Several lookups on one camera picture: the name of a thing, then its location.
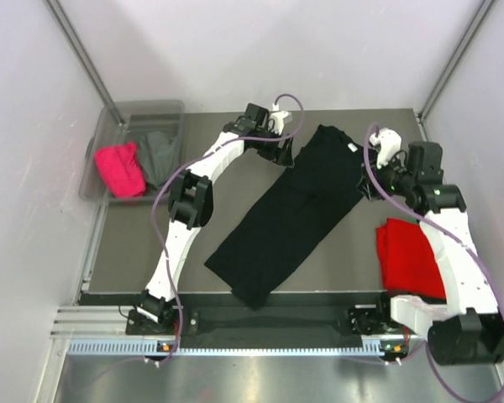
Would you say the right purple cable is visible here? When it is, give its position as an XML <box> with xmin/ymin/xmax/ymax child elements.
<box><xmin>362</xmin><ymin>122</ymin><xmax>504</xmax><ymax>403</ymax></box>

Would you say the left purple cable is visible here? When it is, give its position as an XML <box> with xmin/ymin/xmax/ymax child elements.
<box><xmin>150</xmin><ymin>94</ymin><xmax>306</xmax><ymax>364</ymax></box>

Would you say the red folded t shirt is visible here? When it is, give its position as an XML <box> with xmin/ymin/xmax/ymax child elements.
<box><xmin>375</xmin><ymin>217</ymin><xmax>446</xmax><ymax>300</ymax></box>

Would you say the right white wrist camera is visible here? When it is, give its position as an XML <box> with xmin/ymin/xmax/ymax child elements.
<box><xmin>369</xmin><ymin>128</ymin><xmax>402</xmax><ymax>169</ymax></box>

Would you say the right aluminium frame post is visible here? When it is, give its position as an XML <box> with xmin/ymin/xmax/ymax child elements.
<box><xmin>417</xmin><ymin>0</ymin><xmax>497</xmax><ymax>123</ymax></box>

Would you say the purple cable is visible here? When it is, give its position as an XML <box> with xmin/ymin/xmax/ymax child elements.
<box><xmin>150</xmin><ymin>94</ymin><xmax>306</xmax><ymax>364</ymax></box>
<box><xmin>362</xmin><ymin>122</ymin><xmax>504</xmax><ymax>403</ymax></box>

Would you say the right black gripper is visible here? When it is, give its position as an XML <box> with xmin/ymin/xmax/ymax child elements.
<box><xmin>358</xmin><ymin>150</ymin><xmax>416</xmax><ymax>202</ymax></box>

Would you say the aluminium frame post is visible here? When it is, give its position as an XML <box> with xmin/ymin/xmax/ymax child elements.
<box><xmin>43</xmin><ymin>0</ymin><xmax>124</xmax><ymax>125</ymax></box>
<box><xmin>417</xmin><ymin>0</ymin><xmax>497</xmax><ymax>123</ymax></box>

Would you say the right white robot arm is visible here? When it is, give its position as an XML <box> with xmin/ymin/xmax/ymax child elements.
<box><xmin>360</xmin><ymin>137</ymin><xmax>504</xmax><ymax>366</ymax></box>

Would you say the left aluminium frame post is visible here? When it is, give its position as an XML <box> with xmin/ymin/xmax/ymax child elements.
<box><xmin>43</xmin><ymin>0</ymin><xmax>124</xmax><ymax>125</ymax></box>

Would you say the pink t shirt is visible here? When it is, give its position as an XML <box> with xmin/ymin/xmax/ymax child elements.
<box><xmin>94</xmin><ymin>142</ymin><xmax>146</xmax><ymax>198</ymax></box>

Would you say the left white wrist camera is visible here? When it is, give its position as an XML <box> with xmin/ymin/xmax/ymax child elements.
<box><xmin>267</xmin><ymin>111</ymin><xmax>292</xmax><ymax>136</ymax></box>

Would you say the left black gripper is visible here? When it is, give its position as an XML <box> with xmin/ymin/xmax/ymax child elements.
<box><xmin>254</xmin><ymin>124</ymin><xmax>292</xmax><ymax>167</ymax></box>

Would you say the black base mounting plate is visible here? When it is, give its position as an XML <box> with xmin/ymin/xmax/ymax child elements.
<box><xmin>125</xmin><ymin>291</ymin><xmax>401</xmax><ymax>336</ymax></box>

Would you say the black t shirt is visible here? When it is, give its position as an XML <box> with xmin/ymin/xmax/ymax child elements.
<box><xmin>205</xmin><ymin>125</ymin><xmax>364</xmax><ymax>310</ymax></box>

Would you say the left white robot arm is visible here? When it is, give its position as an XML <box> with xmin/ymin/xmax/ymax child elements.
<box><xmin>136</xmin><ymin>102</ymin><xmax>292</xmax><ymax>333</ymax></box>

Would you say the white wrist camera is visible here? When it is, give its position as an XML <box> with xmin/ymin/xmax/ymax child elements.
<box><xmin>369</xmin><ymin>128</ymin><xmax>402</xmax><ymax>169</ymax></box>
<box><xmin>267</xmin><ymin>111</ymin><xmax>292</xmax><ymax>136</ymax></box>

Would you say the grey t shirt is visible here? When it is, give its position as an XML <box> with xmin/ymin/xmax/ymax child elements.
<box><xmin>137</xmin><ymin>131</ymin><xmax>179</xmax><ymax>189</ymax></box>

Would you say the grey slotted cable duct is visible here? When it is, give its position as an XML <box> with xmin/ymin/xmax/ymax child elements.
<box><xmin>67</xmin><ymin>338</ymin><xmax>407</xmax><ymax>357</ymax></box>

